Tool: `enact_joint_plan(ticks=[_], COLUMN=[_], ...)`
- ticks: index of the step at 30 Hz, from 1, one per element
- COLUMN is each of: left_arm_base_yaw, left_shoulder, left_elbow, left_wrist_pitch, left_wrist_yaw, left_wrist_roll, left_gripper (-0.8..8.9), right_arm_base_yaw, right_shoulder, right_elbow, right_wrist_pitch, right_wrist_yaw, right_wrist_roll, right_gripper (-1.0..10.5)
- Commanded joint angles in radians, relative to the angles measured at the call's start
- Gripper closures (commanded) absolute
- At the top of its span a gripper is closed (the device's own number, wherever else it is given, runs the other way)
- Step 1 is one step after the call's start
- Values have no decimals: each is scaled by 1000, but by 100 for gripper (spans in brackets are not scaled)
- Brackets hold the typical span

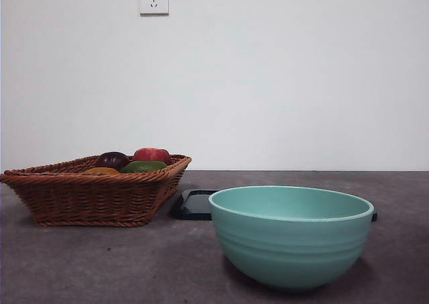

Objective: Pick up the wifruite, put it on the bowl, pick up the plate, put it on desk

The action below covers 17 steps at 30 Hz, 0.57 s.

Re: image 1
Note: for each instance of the yellow-brown kiwi fruit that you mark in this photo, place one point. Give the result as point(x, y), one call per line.
point(100, 170)

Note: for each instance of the teal ribbed bowl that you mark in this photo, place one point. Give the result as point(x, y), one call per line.
point(288, 247)

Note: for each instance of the red apple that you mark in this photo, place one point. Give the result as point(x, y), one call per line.
point(152, 154)

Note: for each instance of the dark rectangular tray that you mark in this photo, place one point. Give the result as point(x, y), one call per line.
point(194, 207)

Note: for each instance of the green avocado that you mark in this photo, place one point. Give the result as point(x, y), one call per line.
point(144, 166)

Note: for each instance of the dark purple fruit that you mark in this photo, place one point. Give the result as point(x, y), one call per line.
point(112, 159)

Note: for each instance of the brown wicker basket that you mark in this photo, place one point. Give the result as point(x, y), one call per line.
point(83, 200)

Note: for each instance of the white wall socket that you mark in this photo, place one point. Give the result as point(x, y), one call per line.
point(154, 1)

